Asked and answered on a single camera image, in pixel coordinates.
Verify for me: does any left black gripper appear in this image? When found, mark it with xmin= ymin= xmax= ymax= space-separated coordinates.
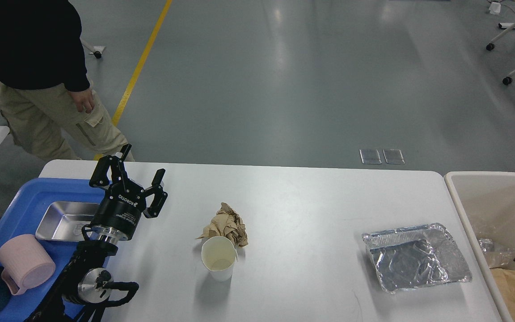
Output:
xmin=89 ymin=144 xmax=168 ymax=241

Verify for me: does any square stainless steel tray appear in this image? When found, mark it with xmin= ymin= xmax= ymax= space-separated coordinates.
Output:
xmin=35 ymin=201 xmax=99 ymax=242

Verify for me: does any white paper cup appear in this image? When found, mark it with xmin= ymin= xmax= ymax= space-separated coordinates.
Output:
xmin=202 ymin=236 xmax=238 ymax=282

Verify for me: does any aluminium foil tray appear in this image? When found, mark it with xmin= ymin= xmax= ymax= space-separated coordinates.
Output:
xmin=362 ymin=223 xmax=472 ymax=295

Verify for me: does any pink ribbed mug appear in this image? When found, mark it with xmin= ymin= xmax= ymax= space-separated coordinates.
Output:
xmin=0 ymin=234 xmax=56 ymax=296

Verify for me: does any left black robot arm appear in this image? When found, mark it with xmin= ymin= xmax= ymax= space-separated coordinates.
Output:
xmin=27 ymin=144 xmax=168 ymax=322

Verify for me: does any clear plastic wrap in bin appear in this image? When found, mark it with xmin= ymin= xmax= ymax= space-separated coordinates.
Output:
xmin=476 ymin=227 xmax=515 ymax=268

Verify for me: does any beige plastic waste bin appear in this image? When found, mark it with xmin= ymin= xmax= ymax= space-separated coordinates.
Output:
xmin=445 ymin=171 xmax=515 ymax=322

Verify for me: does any crumpled brown paper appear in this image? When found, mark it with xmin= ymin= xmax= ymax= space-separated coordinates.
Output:
xmin=198 ymin=202 xmax=249 ymax=247

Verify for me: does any blue plastic tray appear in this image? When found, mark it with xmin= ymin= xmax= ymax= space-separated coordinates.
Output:
xmin=0 ymin=178 xmax=104 ymax=322

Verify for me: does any grey office chair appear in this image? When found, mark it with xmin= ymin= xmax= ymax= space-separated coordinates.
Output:
xmin=80 ymin=38 xmax=106 ymax=59

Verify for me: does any person in beige trousers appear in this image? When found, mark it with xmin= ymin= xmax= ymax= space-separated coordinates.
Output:
xmin=0 ymin=0 xmax=127 ymax=161

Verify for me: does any right floor socket plate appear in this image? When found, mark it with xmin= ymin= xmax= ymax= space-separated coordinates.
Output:
xmin=382 ymin=148 xmax=406 ymax=165

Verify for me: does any floor socket plate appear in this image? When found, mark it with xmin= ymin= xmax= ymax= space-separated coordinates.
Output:
xmin=382 ymin=148 xmax=406 ymax=165
xmin=359 ymin=148 xmax=382 ymax=165

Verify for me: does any left floor socket plate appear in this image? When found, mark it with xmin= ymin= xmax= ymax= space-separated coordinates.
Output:
xmin=359 ymin=148 xmax=382 ymax=165

